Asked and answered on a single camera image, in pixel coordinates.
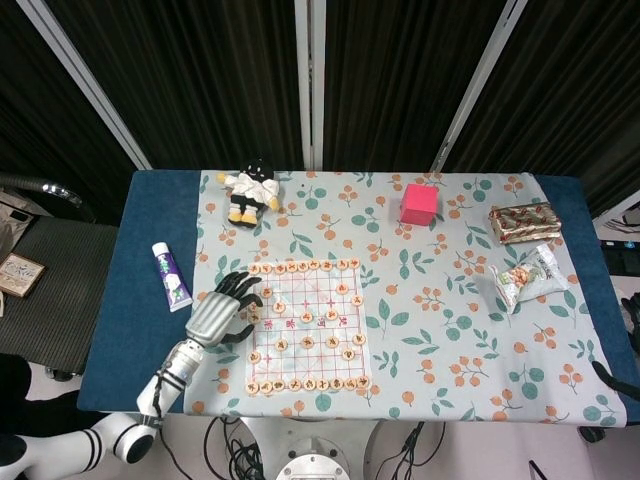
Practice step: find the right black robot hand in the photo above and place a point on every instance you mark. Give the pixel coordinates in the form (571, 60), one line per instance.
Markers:
(617, 384)

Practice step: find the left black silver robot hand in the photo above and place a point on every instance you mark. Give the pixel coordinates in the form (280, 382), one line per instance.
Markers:
(215, 320)

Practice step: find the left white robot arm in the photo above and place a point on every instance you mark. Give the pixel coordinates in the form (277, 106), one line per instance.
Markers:
(175, 365)

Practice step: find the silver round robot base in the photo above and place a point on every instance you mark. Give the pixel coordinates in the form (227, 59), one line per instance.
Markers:
(317, 465)

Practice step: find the black cannon wooden chess piece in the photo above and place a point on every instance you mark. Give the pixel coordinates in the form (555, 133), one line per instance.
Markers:
(347, 354)
(254, 356)

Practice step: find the red cannon wooden chess piece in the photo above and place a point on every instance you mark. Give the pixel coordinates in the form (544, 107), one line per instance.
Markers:
(267, 291)
(343, 288)

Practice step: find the red chariot wooden chess piece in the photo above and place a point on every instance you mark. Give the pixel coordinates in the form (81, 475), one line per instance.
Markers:
(354, 262)
(255, 269)

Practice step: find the red horse wooden chess piece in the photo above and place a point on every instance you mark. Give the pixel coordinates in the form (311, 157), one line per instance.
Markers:
(342, 264)
(267, 268)

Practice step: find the black chariot wooden chess piece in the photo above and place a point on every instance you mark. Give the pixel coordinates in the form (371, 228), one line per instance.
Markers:
(251, 387)
(363, 381)

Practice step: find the red elephant wooden chess piece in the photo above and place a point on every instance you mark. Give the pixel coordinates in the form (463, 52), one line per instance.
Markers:
(326, 264)
(280, 269)

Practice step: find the black horse wooden chess piece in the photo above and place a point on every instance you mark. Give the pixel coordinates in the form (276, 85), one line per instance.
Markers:
(265, 386)
(350, 383)

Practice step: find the black elephant wooden chess piece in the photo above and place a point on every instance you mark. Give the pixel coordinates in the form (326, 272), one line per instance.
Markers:
(337, 383)
(278, 384)

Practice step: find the red advisor wooden chess piece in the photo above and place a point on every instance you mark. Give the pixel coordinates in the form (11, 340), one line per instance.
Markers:
(291, 267)
(314, 264)

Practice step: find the Chinese chess board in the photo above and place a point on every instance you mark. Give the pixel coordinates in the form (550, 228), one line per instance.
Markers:
(310, 330)

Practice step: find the red general wooden chess piece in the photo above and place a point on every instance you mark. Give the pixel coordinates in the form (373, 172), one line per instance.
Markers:
(302, 267)

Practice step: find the black advisor wooden chess piece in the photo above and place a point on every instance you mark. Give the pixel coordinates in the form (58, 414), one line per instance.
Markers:
(295, 385)
(323, 384)

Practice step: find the black general wooden chess piece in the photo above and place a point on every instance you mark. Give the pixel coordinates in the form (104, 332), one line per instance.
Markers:
(310, 384)

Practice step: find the purple white toothpaste tube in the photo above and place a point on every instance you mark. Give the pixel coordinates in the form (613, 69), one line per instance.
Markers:
(171, 280)

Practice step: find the blue velvet table cover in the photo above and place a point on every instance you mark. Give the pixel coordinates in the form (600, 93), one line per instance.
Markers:
(125, 300)

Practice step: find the black white plush toy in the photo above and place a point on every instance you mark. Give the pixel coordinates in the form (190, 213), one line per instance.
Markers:
(250, 192)

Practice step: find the white nut snack bag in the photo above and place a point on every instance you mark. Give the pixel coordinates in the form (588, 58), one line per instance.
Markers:
(530, 282)

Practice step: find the black mesh office chair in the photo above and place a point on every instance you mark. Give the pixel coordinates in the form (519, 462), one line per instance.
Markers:
(60, 280)

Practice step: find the gold red snack package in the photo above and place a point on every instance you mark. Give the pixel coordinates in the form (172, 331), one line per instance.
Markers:
(525, 222)

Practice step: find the floral fruit print tablecloth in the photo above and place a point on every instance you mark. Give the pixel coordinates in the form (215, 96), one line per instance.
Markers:
(425, 325)

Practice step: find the pink cube box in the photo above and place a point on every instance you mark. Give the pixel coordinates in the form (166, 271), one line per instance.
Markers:
(419, 206)

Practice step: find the small wooden picture frame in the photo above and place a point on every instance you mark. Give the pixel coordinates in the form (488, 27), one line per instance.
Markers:
(20, 275)

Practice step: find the white metal frame post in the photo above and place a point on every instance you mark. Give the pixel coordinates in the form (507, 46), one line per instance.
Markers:
(86, 85)
(310, 85)
(478, 85)

